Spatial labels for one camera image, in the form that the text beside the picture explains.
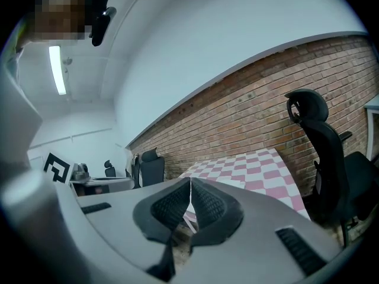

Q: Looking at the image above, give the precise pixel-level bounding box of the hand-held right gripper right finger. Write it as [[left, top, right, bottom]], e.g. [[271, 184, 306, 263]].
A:
[[174, 177, 342, 284]]

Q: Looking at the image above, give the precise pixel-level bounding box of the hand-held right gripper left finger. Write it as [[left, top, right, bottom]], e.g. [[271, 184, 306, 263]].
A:
[[76, 176, 192, 280]]

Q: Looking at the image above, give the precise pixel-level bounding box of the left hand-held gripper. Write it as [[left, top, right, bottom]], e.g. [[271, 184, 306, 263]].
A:
[[43, 151, 136, 188]]

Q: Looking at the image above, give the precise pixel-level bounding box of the black office chair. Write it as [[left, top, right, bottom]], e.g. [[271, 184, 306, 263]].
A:
[[103, 159, 117, 178], [283, 88, 379, 248], [131, 147, 166, 189]]

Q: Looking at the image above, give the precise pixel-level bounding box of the red white checkered tablecloth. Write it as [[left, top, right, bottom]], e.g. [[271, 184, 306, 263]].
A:
[[177, 147, 312, 237]]

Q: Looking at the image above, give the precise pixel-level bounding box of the ceiling strip light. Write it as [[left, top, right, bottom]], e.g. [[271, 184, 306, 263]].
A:
[[48, 46, 68, 96]]

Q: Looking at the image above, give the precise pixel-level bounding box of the pale blue desk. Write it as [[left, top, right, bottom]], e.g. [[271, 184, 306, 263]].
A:
[[363, 94, 379, 161]]

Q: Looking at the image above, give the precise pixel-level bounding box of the person's face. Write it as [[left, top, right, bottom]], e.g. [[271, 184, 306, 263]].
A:
[[17, 0, 93, 46]]

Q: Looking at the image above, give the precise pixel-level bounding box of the black head-worn camera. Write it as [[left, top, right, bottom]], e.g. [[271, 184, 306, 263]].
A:
[[88, 0, 118, 48]]

